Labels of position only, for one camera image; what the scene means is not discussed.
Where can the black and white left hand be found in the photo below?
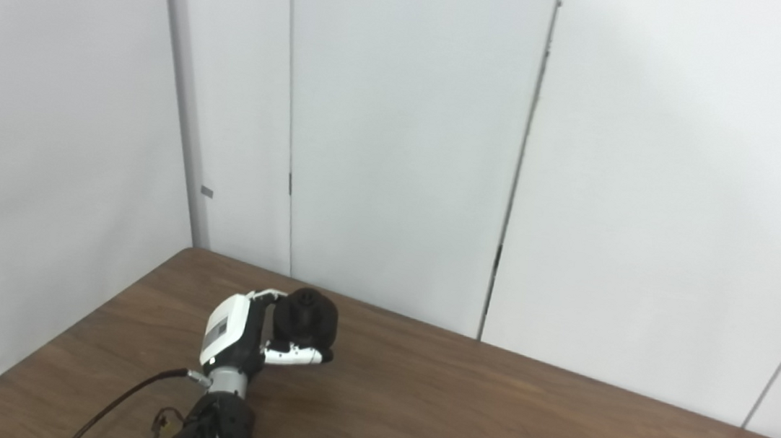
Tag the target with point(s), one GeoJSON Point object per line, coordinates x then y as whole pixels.
{"type": "Point", "coordinates": [227, 332]}

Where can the round black stepped part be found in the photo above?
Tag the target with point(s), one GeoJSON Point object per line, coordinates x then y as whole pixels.
{"type": "Point", "coordinates": [311, 319]}

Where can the small grey post tag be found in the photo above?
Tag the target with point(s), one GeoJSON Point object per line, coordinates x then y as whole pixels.
{"type": "Point", "coordinates": [207, 192]}

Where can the grey partition post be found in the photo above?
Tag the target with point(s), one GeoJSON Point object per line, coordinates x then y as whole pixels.
{"type": "Point", "coordinates": [186, 96]}

